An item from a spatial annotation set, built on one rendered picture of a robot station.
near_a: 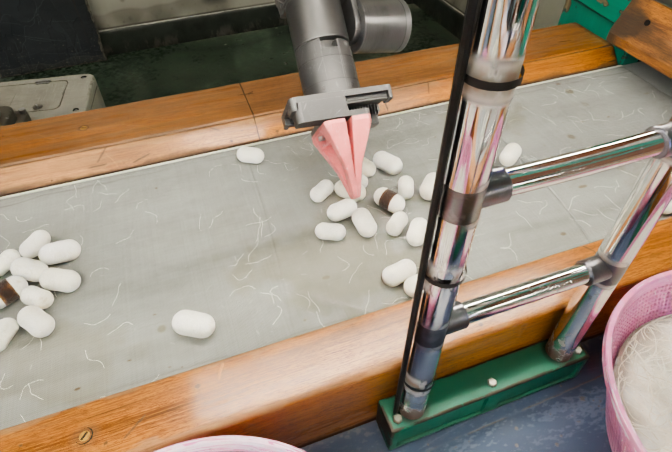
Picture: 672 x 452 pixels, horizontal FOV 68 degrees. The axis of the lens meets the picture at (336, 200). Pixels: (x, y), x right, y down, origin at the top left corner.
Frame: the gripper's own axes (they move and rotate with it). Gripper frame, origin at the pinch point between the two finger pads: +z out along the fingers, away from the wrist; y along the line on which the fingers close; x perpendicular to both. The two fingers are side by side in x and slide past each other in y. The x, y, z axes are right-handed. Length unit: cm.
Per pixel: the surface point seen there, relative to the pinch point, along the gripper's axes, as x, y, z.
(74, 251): 7.3, -27.4, -0.1
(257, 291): 2.0, -11.0, 7.6
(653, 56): 6.0, 47.1, -10.7
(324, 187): 7.1, -1.2, -1.7
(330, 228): 3.2, -2.4, 3.1
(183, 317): -1.0, -17.8, 8.1
